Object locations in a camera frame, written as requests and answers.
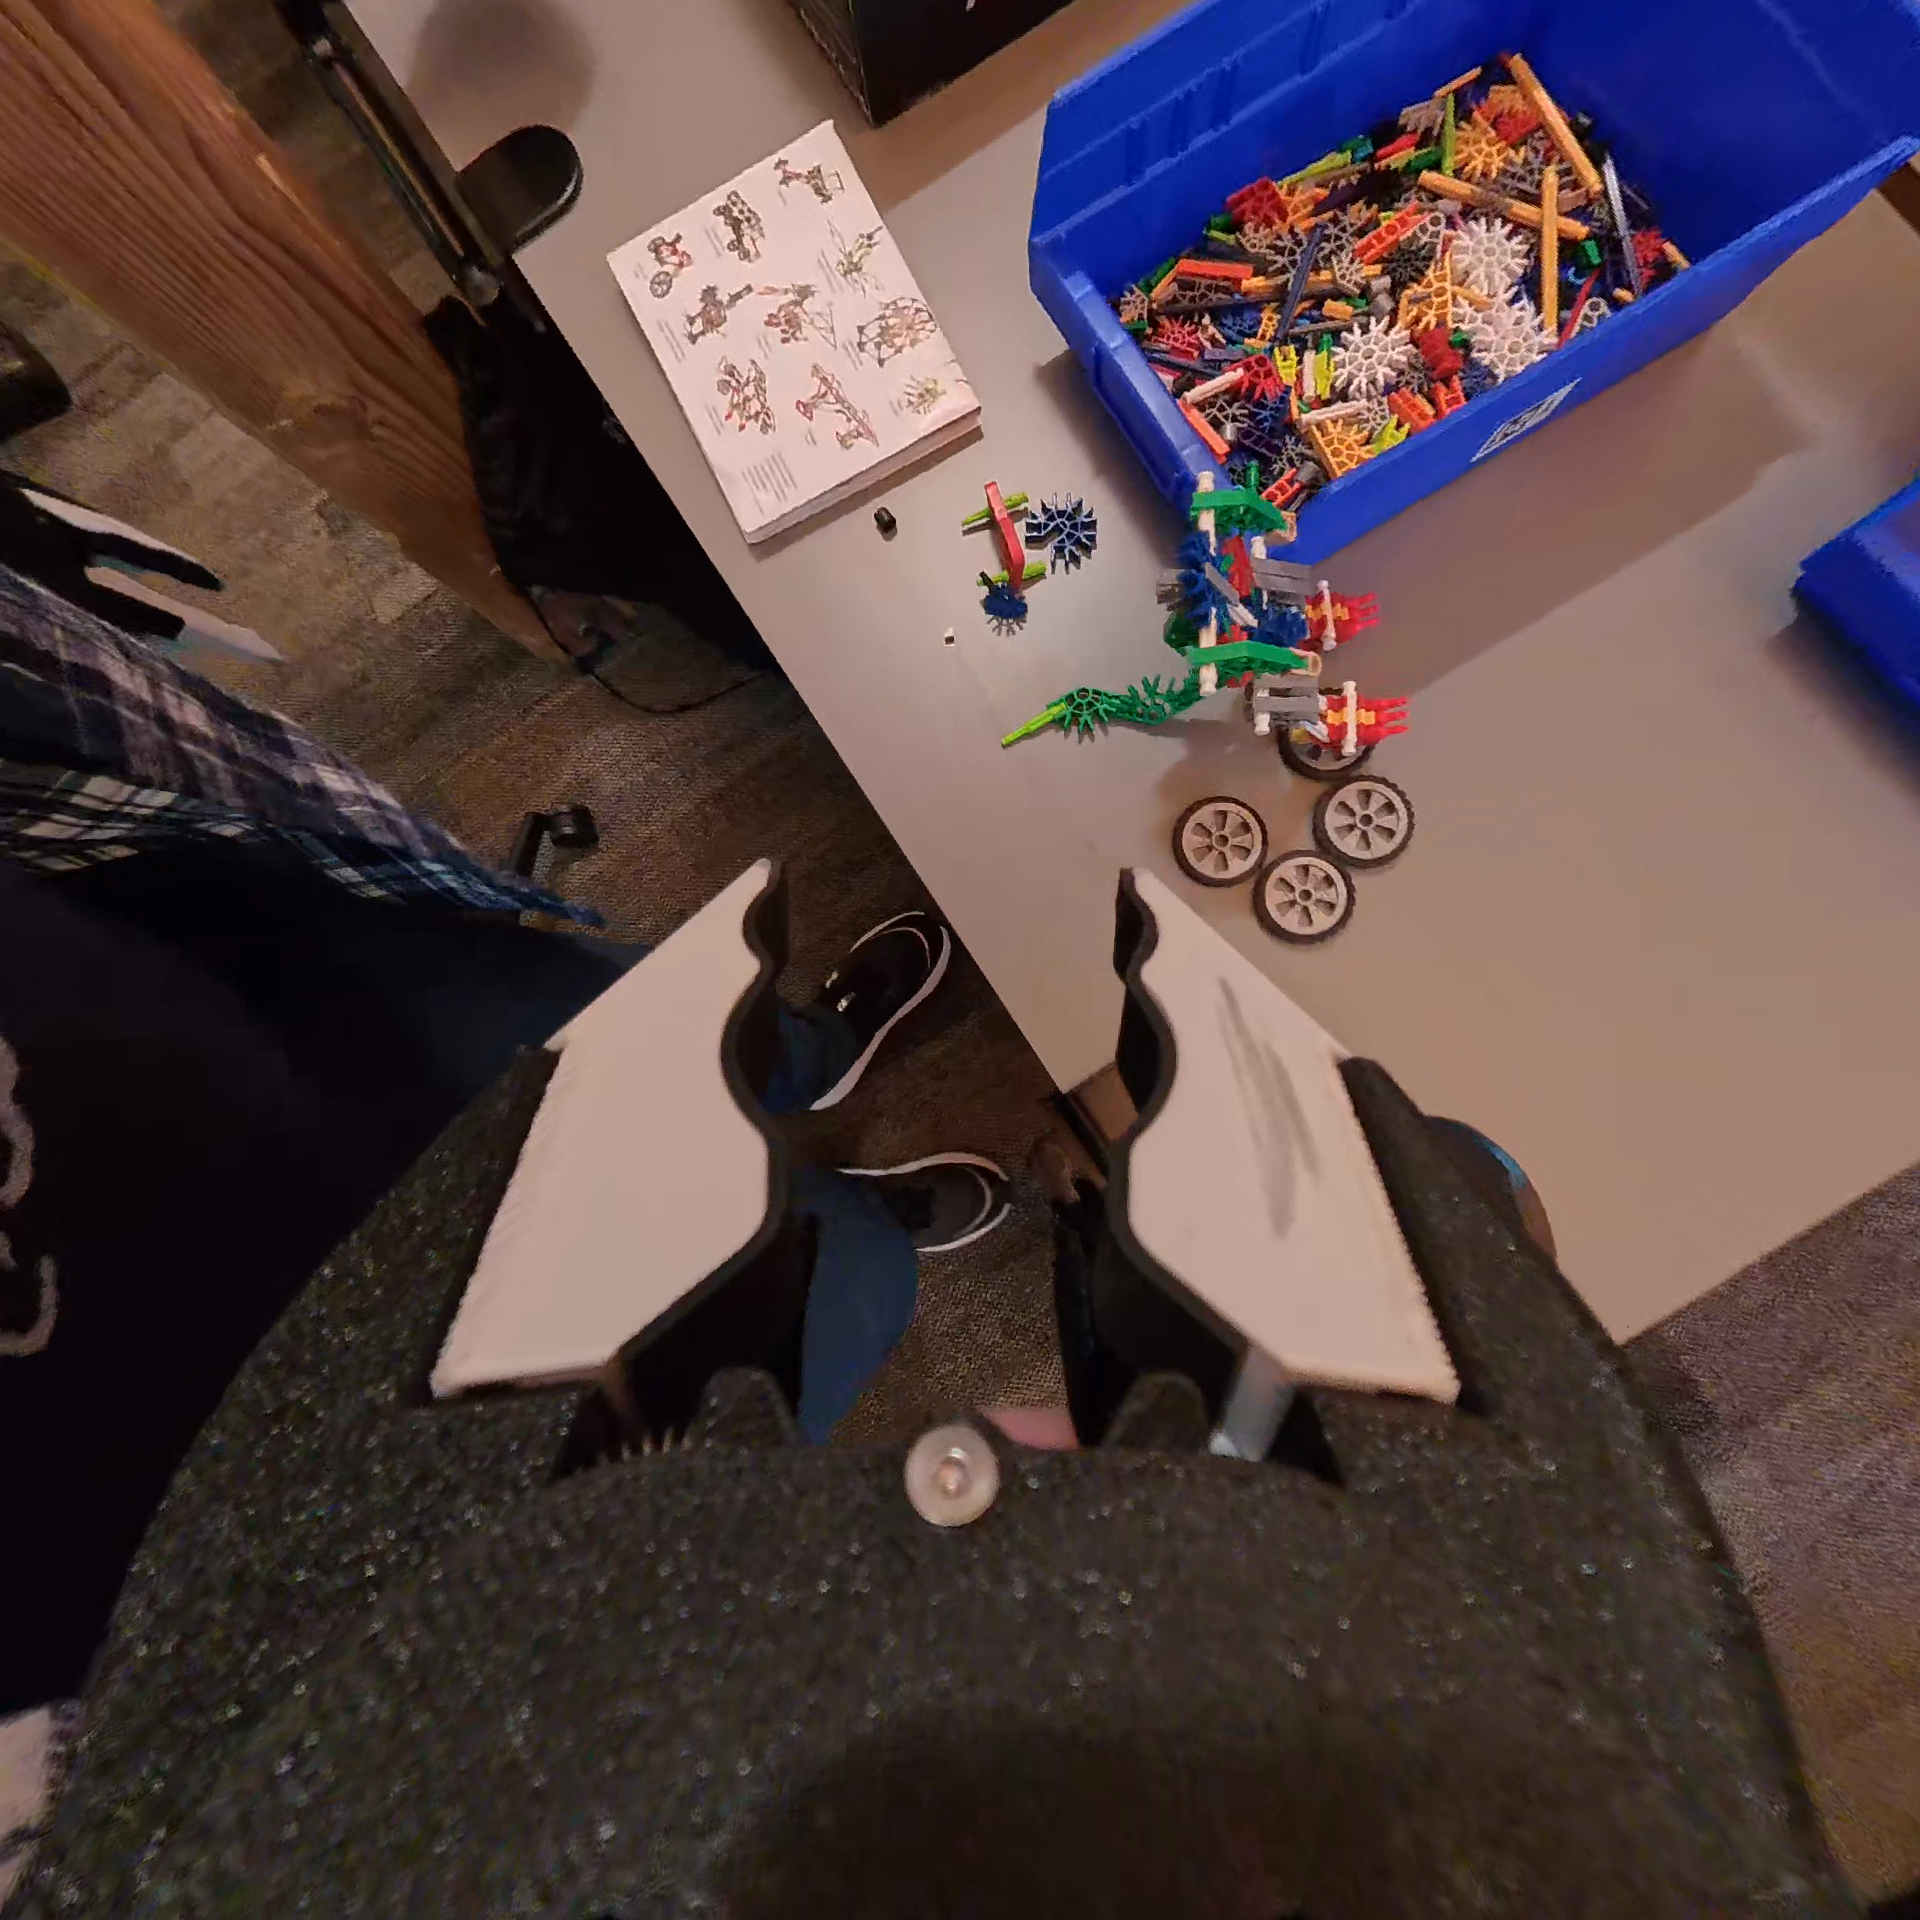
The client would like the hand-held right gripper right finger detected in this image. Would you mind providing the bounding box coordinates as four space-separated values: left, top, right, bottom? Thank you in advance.
1047 876 1459 1449

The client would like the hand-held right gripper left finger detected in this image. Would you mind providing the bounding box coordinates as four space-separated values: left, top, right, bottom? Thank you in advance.
435 865 800 1401

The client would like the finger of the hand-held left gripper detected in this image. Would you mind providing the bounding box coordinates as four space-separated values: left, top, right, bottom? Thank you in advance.
122 591 294 671

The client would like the green wheeled toy model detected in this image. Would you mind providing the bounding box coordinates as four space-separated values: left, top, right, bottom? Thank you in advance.
1005 471 1424 784

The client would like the red green toy assembly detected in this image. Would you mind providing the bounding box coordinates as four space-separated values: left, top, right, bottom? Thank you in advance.
960 486 1099 635

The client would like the pile of construction toy pieces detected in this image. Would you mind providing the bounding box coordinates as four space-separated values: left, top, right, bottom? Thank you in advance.
1119 52 1693 500

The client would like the blue plastic bin with label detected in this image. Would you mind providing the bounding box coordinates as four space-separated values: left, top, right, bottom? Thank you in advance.
1033 0 1920 562

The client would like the person's leg in jeans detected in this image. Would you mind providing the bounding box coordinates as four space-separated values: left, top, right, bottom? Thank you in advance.
744 990 923 1449

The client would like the wooden panel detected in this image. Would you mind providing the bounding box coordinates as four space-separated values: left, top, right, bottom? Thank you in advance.
0 0 583 655

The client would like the black toy wheel white hub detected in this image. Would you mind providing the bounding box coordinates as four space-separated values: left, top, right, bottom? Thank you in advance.
1256 849 1354 942
1173 795 1276 885
1320 781 1424 876

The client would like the black sneaker white stripe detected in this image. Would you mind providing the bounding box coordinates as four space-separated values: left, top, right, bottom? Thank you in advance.
840 1156 1013 1254
796 909 956 1116

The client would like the black chair caster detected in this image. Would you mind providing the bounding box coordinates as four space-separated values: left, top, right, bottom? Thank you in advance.
511 799 603 885

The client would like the black table foot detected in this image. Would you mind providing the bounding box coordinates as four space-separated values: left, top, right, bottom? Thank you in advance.
283 0 591 305

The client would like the white printed instruction sheet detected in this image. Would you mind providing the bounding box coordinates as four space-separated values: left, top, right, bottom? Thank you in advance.
611 122 985 551

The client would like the empty blue plastic bin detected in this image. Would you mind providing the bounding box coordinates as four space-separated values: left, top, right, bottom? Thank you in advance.
1790 486 1920 725

